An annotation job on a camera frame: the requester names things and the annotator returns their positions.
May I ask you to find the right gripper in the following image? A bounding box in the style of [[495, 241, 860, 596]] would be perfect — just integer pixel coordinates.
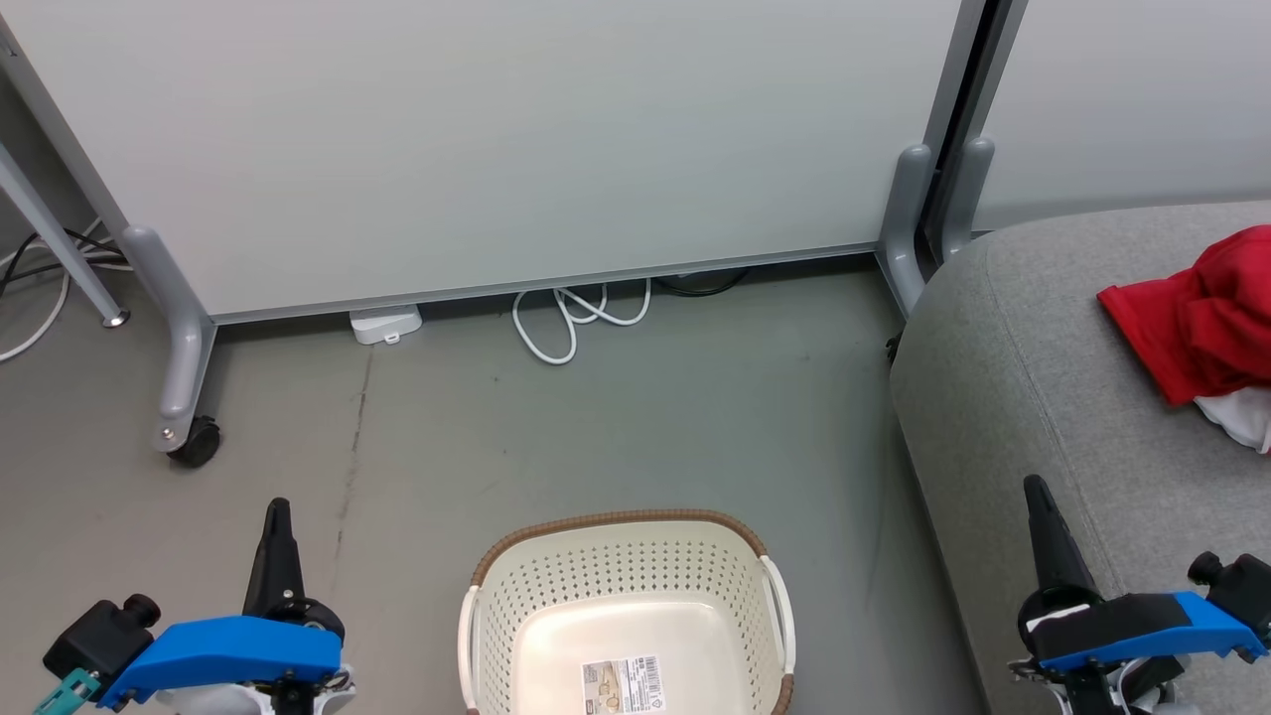
[[1018, 475, 1193, 661]]

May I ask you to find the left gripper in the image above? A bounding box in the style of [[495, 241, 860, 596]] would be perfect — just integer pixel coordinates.
[[243, 499, 348, 642]]

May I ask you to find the red jersey with white stripes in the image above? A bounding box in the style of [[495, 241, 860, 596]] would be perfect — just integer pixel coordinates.
[[1097, 225, 1271, 406]]

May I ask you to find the cream perforated laundry basket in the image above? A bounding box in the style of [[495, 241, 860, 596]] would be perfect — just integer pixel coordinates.
[[457, 509, 797, 715]]

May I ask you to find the grey fabric sofa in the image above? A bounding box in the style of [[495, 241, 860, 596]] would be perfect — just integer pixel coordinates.
[[889, 202, 1271, 715]]

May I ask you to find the white garment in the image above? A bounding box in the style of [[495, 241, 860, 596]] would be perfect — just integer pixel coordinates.
[[1195, 385, 1271, 455]]

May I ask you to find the grey partition leg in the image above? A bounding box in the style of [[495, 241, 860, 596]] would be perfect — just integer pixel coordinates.
[[121, 223, 217, 453], [938, 137, 996, 264], [877, 144, 936, 319]]

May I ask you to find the white power adapter box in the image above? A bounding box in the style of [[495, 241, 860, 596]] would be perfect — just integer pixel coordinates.
[[349, 305, 424, 347]]

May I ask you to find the paper label with barcode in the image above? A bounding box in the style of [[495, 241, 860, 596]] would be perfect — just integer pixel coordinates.
[[581, 653, 666, 715]]

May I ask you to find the grey metal table leg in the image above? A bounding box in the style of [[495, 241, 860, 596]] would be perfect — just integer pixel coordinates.
[[0, 144, 131, 330]]

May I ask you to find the white partition panel beside sofa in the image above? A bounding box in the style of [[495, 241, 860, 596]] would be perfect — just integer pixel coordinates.
[[953, 0, 1271, 234]]

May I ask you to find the large white partition panel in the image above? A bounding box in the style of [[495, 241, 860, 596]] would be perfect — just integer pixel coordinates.
[[0, 0, 989, 329]]

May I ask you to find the blue right camera bracket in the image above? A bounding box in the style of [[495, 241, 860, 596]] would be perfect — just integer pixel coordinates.
[[1038, 592, 1271, 677]]

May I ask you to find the white floor cable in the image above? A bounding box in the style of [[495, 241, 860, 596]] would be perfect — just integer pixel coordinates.
[[0, 216, 132, 364]]

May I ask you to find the looped white cable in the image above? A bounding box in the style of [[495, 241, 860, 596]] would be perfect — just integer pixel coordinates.
[[511, 278, 653, 366]]

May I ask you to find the black floor cable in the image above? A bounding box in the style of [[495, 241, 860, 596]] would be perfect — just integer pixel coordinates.
[[0, 228, 130, 299]]

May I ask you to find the black cable under partition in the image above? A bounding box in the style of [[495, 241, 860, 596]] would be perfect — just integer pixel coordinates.
[[650, 266, 753, 299]]

